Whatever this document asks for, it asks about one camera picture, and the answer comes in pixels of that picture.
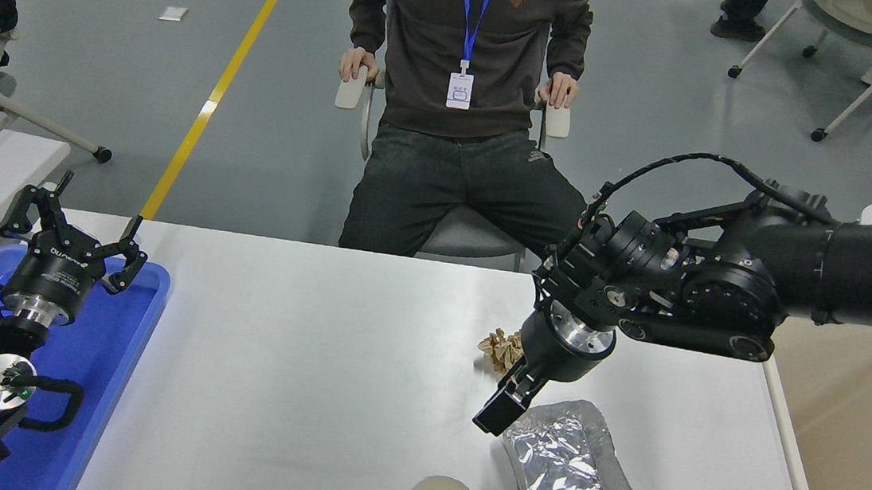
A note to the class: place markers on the grey office chair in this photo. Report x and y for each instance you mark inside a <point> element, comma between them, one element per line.
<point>477,237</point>

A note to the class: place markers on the crumpled tan paper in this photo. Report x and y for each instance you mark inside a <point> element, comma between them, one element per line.
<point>498,347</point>

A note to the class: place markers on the person's left hand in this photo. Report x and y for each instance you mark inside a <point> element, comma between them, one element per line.
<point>561,89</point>

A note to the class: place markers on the silver foil tray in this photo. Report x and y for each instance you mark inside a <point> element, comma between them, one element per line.
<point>574,474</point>

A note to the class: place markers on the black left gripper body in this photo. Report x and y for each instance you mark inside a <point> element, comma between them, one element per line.
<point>53,272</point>

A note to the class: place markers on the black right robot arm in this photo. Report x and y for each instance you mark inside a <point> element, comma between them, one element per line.
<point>865,270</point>

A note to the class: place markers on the blue plastic tray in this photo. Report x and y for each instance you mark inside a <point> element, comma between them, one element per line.
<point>104,373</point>

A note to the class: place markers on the person's right hand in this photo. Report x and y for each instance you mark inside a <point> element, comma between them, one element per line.
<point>359,60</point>

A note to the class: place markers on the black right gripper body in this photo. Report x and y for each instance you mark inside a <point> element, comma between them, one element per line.
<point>561,361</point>

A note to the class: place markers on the white-framed wheeled chair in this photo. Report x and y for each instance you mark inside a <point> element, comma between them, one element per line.
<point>102,155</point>
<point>818,135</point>

